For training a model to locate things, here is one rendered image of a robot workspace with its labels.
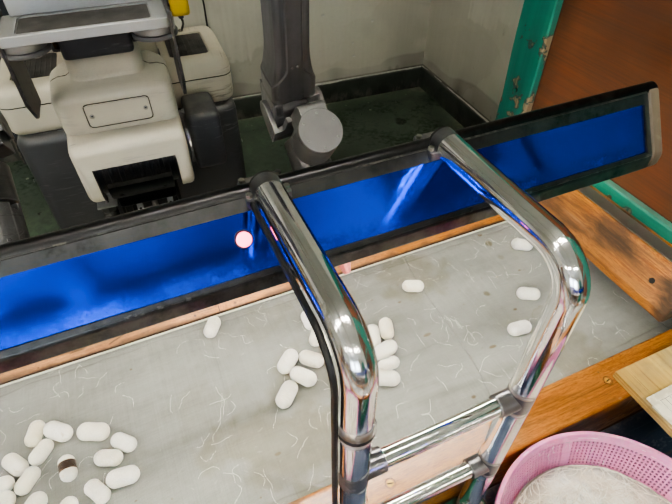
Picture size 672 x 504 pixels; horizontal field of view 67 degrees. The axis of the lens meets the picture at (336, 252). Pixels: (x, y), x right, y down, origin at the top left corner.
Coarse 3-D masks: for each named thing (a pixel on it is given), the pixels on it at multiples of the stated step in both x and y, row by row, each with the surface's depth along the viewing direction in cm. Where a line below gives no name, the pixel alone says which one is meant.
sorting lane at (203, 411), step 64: (448, 256) 84; (512, 256) 84; (256, 320) 74; (448, 320) 74; (512, 320) 74; (640, 320) 74; (64, 384) 66; (128, 384) 66; (192, 384) 66; (256, 384) 66; (320, 384) 66; (448, 384) 66; (0, 448) 60; (64, 448) 60; (192, 448) 60; (256, 448) 60; (320, 448) 60
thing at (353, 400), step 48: (432, 144) 40; (288, 192) 36; (480, 192) 36; (288, 240) 31; (528, 240) 33; (576, 240) 31; (336, 288) 28; (576, 288) 31; (336, 336) 26; (336, 384) 27; (528, 384) 38; (336, 432) 31; (432, 432) 38; (336, 480) 36; (432, 480) 47; (480, 480) 50
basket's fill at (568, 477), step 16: (544, 480) 58; (560, 480) 59; (576, 480) 59; (592, 480) 59; (608, 480) 59; (624, 480) 58; (528, 496) 57; (544, 496) 57; (560, 496) 57; (576, 496) 57; (592, 496) 57; (608, 496) 58; (624, 496) 57; (640, 496) 57; (656, 496) 57
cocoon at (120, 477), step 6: (120, 468) 57; (126, 468) 57; (132, 468) 57; (138, 468) 57; (108, 474) 56; (114, 474) 56; (120, 474) 56; (126, 474) 56; (132, 474) 56; (138, 474) 57; (108, 480) 56; (114, 480) 56; (120, 480) 56; (126, 480) 56; (132, 480) 56; (108, 486) 56; (114, 486) 56; (120, 486) 56
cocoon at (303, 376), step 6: (300, 366) 66; (294, 372) 66; (300, 372) 65; (306, 372) 65; (312, 372) 66; (294, 378) 66; (300, 378) 65; (306, 378) 65; (312, 378) 65; (306, 384) 65; (312, 384) 65
